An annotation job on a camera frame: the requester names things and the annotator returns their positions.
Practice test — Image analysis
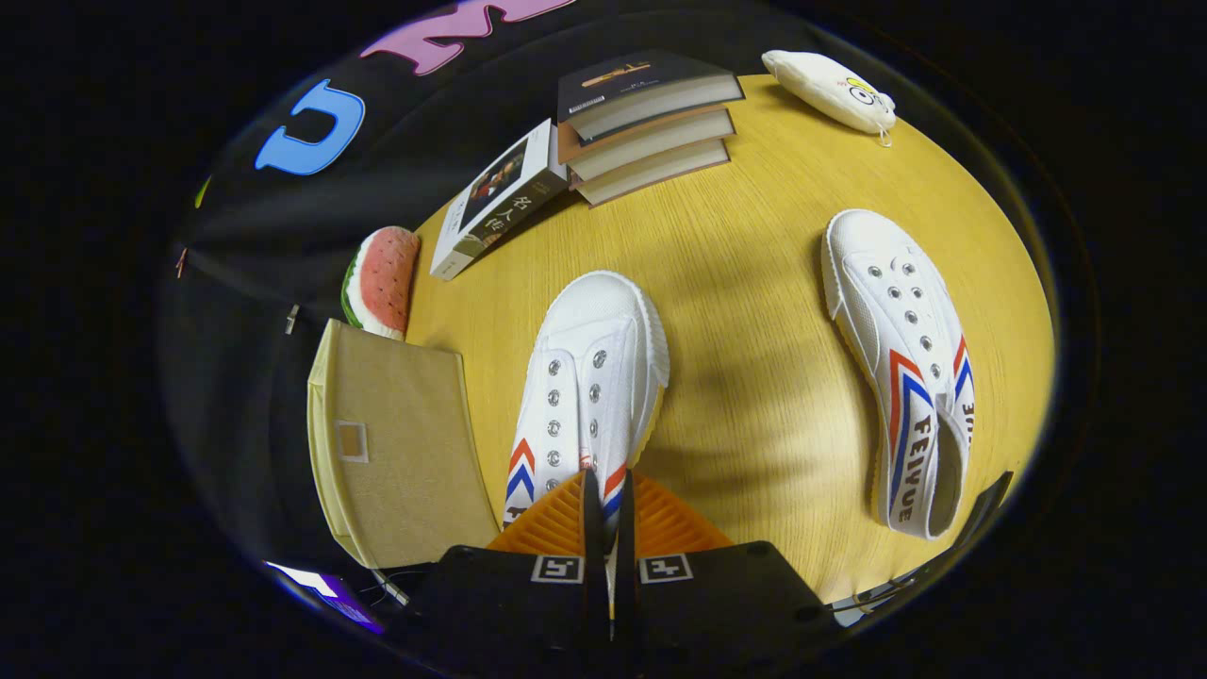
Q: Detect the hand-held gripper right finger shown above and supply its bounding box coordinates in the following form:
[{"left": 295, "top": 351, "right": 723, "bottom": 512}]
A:
[{"left": 615, "top": 472, "right": 831, "bottom": 667}]

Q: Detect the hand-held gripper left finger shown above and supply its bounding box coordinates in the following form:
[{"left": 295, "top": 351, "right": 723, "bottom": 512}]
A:
[{"left": 405, "top": 469, "right": 609, "bottom": 663}]

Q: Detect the white canvas shoe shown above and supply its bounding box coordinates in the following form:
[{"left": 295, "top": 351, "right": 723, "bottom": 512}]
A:
[
  {"left": 821, "top": 208, "right": 976, "bottom": 541},
  {"left": 503, "top": 271, "right": 670, "bottom": 619}
]

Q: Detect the beige fabric storage box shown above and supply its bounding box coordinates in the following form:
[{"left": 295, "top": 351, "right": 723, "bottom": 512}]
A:
[{"left": 307, "top": 319, "right": 501, "bottom": 570}]

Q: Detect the open laptop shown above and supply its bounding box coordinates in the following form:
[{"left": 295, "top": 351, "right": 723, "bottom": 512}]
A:
[{"left": 267, "top": 561, "right": 386, "bottom": 635}]

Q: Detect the watermelon slice plush toy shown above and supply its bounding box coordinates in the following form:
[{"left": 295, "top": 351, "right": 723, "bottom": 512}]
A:
[{"left": 340, "top": 226, "right": 422, "bottom": 341}]

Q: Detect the white portrait cover book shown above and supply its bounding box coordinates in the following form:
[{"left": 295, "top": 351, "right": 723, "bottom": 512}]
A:
[{"left": 430, "top": 119, "right": 570, "bottom": 282}]

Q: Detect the thin brown book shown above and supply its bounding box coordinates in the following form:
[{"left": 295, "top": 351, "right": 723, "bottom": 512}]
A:
[{"left": 570, "top": 140, "right": 732, "bottom": 207}]

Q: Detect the black cover book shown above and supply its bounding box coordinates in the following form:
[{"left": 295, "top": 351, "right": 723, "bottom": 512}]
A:
[{"left": 556, "top": 49, "right": 745, "bottom": 142}]

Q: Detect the white plush pouch with eyes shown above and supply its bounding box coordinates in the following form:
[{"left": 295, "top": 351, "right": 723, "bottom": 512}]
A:
[{"left": 762, "top": 49, "right": 898, "bottom": 148}]

